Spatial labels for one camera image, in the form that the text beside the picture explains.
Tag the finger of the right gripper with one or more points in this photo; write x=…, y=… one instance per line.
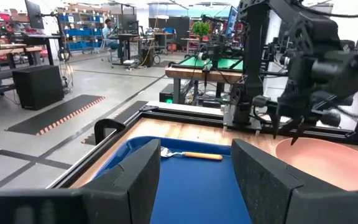
x=297, y=130
x=276, y=124

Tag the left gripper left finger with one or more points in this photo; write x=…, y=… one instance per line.
x=120, y=186

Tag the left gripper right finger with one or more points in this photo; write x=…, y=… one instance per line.
x=266, y=186

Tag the pink plate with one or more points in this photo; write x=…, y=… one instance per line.
x=328, y=165

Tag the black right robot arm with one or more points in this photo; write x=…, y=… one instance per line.
x=255, y=46

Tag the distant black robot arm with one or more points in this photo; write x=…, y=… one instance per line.
x=219, y=49

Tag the blue plastic tray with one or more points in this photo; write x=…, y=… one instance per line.
x=194, y=186

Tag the black table clamp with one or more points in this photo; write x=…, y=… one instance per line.
x=104, y=123

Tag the black floor mat striped edge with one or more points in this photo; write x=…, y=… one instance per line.
x=57, y=115
x=129, y=112

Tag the wooden workbench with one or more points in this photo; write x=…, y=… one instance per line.
x=194, y=74

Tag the black box with green light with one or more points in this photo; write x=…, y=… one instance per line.
x=166, y=93

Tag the green mat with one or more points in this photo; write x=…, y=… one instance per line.
x=191, y=62

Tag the monitor with blue screen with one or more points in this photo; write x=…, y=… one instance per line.
x=232, y=20

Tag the green potted plant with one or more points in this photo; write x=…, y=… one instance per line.
x=201, y=28

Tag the shelving with blue bins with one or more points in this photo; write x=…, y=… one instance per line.
x=79, y=32

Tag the black desk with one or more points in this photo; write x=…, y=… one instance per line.
x=42, y=37

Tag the wooden bench table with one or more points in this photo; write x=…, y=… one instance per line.
x=8, y=51

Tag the black monitor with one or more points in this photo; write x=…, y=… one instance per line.
x=34, y=14

